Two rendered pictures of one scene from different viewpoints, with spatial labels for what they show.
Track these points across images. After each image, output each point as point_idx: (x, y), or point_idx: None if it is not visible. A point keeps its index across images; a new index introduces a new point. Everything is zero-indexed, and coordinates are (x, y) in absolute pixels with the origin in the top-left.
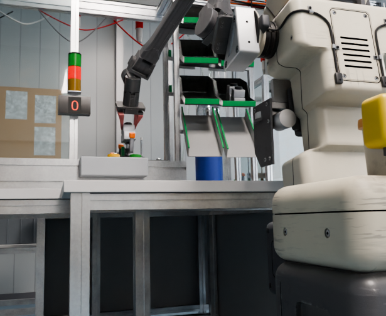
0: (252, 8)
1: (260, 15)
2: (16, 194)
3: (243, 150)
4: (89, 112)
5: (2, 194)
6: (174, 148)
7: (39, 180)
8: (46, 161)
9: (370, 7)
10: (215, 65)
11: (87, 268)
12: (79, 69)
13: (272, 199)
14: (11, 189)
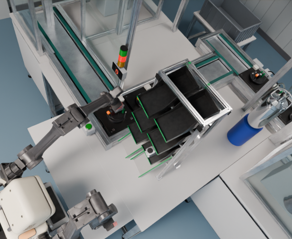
0: None
1: None
2: (60, 100)
3: (142, 167)
4: (120, 79)
5: (57, 96)
6: None
7: (73, 98)
8: (74, 96)
9: (5, 234)
10: None
11: None
12: (121, 58)
13: None
14: (59, 97)
